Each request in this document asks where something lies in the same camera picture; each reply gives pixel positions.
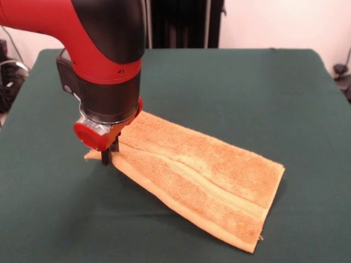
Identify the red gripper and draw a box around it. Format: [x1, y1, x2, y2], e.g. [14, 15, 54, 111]
[72, 96, 144, 167]

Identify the orange terry towel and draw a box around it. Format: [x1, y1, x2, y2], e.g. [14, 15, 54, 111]
[83, 111, 286, 253]

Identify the dark green table cloth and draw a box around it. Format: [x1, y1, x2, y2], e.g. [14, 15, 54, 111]
[0, 48, 351, 263]

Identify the black equipment with cables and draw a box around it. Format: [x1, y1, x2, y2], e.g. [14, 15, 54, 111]
[0, 38, 30, 113]

